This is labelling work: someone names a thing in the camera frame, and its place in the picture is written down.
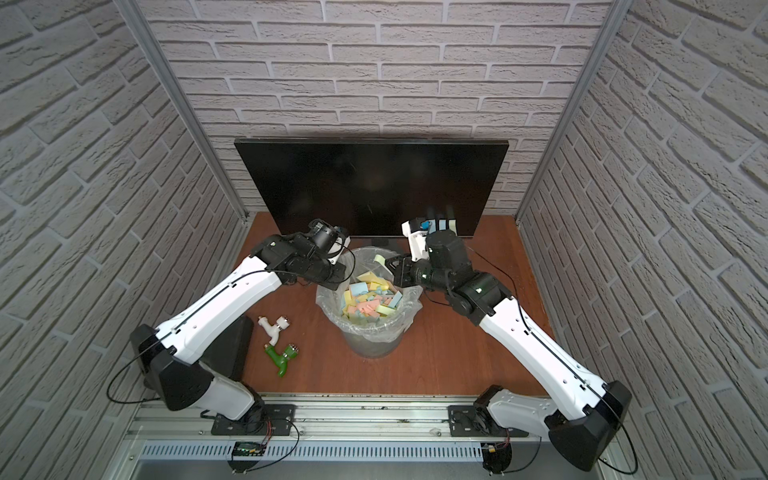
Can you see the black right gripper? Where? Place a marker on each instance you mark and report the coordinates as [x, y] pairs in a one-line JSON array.
[[396, 270]]

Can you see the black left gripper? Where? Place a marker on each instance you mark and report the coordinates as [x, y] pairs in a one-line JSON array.
[[332, 273]]

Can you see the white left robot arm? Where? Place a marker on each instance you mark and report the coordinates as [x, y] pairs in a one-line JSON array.
[[169, 355]]

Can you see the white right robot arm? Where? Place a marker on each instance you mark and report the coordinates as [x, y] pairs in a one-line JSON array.
[[582, 414]]

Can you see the black flat monitor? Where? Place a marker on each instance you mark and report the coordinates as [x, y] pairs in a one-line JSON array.
[[371, 186]]

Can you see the clear plastic bin liner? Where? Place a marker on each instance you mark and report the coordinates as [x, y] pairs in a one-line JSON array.
[[402, 318]]

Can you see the white plastic faucet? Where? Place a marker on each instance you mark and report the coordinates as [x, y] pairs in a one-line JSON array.
[[273, 330]]

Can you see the mesh waste bin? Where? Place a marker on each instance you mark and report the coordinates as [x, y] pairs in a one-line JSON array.
[[372, 342]]

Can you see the left controller board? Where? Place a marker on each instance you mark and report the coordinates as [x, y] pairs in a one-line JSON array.
[[244, 451]]

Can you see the controller board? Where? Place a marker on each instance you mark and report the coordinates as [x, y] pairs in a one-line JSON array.
[[244, 451], [496, 457]]

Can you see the right controller board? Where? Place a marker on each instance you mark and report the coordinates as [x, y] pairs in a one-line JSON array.
[[496, 457]]

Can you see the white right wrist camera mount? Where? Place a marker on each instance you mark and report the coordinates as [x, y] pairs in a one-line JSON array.
[[415, 232]]

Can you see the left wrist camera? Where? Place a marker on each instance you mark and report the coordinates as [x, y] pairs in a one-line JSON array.
[[329, 240]]

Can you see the aluminium front rail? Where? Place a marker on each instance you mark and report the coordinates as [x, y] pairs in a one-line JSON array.
[[322, 417]]

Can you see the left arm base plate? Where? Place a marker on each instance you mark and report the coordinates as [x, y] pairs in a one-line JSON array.
[[277, 417]]

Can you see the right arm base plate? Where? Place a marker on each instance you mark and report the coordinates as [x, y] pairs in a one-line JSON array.
[[472, 421]]

